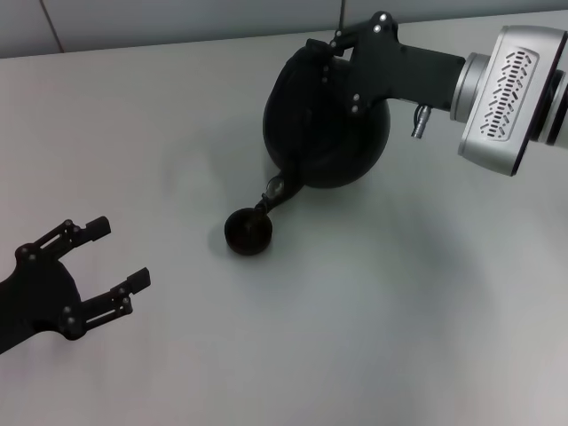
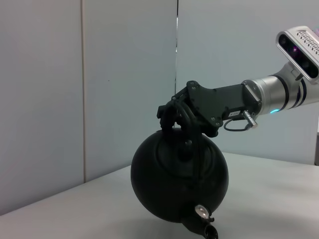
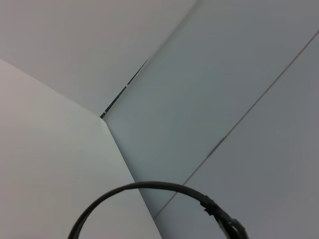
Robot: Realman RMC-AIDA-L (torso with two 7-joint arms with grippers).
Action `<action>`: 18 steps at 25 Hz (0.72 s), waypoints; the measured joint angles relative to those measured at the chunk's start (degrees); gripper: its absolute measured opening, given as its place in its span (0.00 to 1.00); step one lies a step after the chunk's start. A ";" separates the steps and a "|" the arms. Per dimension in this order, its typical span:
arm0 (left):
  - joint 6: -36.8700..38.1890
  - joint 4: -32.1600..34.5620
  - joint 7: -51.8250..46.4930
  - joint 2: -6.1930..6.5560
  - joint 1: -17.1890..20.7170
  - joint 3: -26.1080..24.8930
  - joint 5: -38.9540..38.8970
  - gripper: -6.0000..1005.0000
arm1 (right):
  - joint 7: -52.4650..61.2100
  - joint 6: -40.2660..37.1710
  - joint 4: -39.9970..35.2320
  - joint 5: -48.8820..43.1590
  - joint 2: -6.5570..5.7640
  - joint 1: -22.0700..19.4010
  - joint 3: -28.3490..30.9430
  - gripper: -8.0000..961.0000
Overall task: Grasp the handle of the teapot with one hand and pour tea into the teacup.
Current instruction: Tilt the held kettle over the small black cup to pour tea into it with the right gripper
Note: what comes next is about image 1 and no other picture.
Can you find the small black teacup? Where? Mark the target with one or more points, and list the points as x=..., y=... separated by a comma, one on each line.
x=248, y=242

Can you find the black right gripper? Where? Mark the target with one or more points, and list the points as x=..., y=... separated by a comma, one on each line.
x=399, y=71

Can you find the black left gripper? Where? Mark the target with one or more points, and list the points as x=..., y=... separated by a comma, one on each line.
x=40, y=293

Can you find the black cast iron teapot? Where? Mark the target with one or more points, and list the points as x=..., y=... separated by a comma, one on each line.
x=346, y=155

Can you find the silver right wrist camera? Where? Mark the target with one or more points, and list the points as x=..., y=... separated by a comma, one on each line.
x=506, y=102

